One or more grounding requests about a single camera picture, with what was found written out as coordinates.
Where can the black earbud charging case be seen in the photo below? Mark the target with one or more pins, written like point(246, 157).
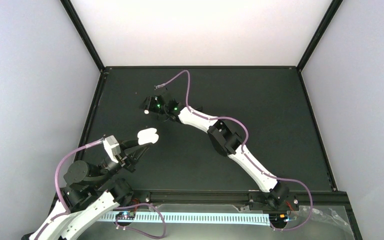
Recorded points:
point(199, 108)

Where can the light blue cable duct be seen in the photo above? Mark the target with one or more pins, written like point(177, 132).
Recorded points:
point(258, 219)

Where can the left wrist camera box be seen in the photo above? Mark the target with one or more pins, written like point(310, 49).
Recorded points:
point(112, 148)

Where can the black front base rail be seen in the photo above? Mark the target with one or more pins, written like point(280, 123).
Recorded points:
point(198, 196)

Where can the white earbud charging case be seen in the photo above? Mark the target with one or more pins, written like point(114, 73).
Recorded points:
point(147, 136)

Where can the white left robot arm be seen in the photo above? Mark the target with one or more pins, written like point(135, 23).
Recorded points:
point(91, 190)

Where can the black frame post right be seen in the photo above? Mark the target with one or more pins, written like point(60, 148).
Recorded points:
point(318, 34)

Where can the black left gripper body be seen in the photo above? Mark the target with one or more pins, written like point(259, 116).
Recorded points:
point(124, 161)

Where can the black frame post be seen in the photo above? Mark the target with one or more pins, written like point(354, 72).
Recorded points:
point(82, 32)
point(318, 34)

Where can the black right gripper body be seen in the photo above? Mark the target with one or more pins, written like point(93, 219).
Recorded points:
point(156, 108)

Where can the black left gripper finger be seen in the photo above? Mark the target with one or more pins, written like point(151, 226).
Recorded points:
point(134, 154)
point(129, 145)

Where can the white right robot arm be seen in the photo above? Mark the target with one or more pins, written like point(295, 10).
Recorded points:
point(225, 140)

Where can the black frame post left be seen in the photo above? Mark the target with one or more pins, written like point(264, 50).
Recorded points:
point(82, 32)

